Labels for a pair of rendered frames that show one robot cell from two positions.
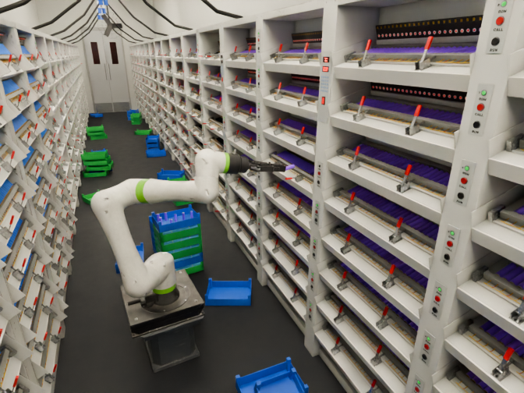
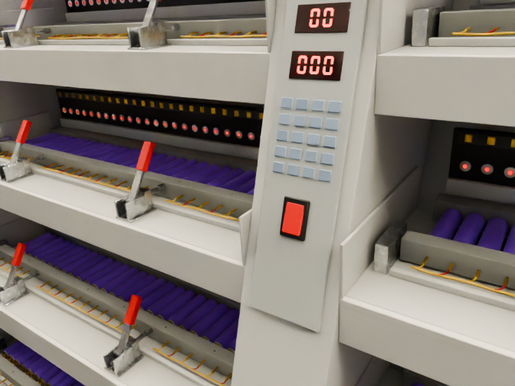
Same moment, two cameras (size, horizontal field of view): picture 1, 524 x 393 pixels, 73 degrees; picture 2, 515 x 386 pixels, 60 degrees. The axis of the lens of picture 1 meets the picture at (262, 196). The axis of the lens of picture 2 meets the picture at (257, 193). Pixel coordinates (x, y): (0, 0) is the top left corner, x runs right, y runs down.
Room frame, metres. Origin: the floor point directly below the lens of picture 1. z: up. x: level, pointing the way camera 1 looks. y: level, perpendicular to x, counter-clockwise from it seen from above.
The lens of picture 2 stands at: (1.25, -0.03, 1.44)
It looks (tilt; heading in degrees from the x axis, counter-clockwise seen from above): 9 degrees down; 327
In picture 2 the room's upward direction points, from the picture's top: 7 degrees clockwise
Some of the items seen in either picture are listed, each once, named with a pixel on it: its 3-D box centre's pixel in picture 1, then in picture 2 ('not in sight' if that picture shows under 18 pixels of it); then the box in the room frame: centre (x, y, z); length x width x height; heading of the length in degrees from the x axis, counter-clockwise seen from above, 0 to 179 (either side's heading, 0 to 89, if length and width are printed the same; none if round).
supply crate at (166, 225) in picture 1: (175, 217); not in sight; (2.36, 0.63, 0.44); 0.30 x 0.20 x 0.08; 120
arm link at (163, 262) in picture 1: (160, 272); not in sight; (1.54, 0.52, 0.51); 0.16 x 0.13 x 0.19; 155
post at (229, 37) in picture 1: (237, 142); not in sight; (2.86, 0.20, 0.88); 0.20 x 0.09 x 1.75; 113
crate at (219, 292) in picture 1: (228, 291); not in sight; (2.02, 0.22, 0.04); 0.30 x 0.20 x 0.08; 90
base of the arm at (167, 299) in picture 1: (154, 295); not in sight; (1.53, 0.56, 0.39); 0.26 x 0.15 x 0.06; 116
